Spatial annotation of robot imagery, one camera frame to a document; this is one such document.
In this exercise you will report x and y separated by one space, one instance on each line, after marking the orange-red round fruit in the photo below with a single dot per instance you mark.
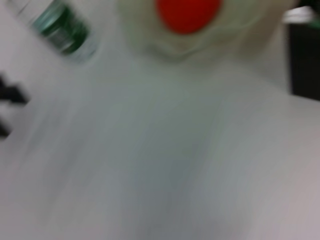
187 15

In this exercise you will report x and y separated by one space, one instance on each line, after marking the black mesh pen holder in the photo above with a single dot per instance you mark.
305 62

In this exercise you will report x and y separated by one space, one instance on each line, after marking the pale green glass fruit bowl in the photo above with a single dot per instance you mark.
140 25

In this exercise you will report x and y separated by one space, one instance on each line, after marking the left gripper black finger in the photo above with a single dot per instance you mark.
12 92
3 131

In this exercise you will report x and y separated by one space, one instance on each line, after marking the clear water bottle green label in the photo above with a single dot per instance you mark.
62 30

